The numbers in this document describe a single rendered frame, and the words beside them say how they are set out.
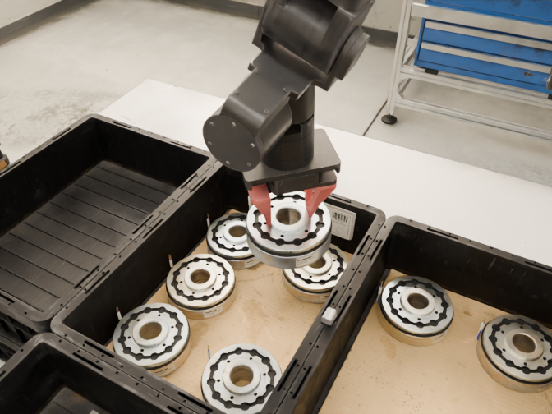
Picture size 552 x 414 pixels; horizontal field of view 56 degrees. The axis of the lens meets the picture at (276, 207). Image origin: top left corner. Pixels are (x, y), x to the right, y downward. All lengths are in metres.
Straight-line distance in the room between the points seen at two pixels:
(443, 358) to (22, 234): 0.71
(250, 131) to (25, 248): 0.62
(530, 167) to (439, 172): 1.41
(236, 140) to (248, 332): 0.39
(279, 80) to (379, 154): 0.89
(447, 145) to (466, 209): 1.49
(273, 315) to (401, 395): 0.21
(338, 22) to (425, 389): 0.49
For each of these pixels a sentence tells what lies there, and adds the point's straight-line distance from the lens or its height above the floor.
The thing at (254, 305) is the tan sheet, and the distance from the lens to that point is 0.79.
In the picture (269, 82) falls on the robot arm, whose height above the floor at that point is 1.25.
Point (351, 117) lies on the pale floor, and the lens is 2.79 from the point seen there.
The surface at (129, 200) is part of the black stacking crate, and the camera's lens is 1.00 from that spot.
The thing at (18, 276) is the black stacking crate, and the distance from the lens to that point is 0.92.
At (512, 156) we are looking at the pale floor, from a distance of 2.71.
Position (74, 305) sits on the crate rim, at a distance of 0.71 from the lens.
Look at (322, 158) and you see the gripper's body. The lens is 0.55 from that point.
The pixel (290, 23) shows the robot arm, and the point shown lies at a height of 1.29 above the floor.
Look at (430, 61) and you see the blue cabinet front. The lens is 2.61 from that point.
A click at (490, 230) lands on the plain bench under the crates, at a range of 1.18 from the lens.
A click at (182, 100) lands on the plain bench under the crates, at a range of 1.53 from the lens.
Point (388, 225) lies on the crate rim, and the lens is 0.78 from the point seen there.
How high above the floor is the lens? 1.46
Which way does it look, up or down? 42 degrees down
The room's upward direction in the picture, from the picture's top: straight up
